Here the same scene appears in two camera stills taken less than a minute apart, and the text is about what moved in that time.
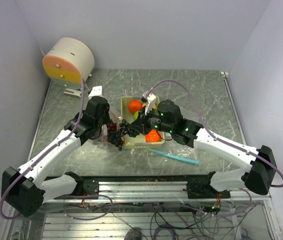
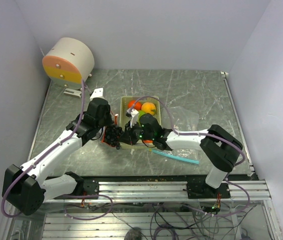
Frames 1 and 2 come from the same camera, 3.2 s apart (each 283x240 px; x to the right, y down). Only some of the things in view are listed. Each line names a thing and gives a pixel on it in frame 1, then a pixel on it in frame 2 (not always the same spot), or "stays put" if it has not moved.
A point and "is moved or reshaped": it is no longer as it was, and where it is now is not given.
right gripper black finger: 140,124 -> 128,136
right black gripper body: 155,123 -> 143,136
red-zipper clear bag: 110,130 stays put
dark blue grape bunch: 116,137 is moved or reshaped
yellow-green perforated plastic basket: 130,107 stays put
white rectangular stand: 72,92 stays put
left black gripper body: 103,120 stays put
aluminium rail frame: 150,210 stays put
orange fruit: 134,106 stays put
